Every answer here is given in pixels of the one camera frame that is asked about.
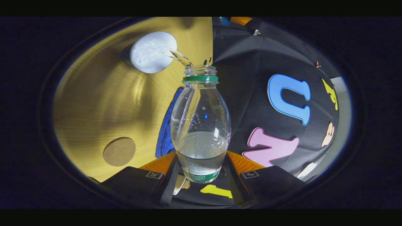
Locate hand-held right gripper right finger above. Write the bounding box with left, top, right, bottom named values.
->
left=224, top=151, right=307, bottom=207

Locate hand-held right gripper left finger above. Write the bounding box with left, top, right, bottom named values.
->
left=100, top=151, right=181, bottom=207

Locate clear plastic water bottle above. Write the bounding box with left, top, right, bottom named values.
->
left=170, top=65, right=232, bottom=184

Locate round brown coaster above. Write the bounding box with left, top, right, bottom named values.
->
left=103, top=137, right=137, bottom=167

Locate teacup with white inside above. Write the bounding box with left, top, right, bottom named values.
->
left=121, top=31, right=178, bottom=74

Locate black backdrop cloth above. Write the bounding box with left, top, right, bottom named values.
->
left=157, top=17, right=341, bottom=207

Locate blue towel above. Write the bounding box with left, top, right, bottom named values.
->
left=155, top=87, right=184, bottom=158

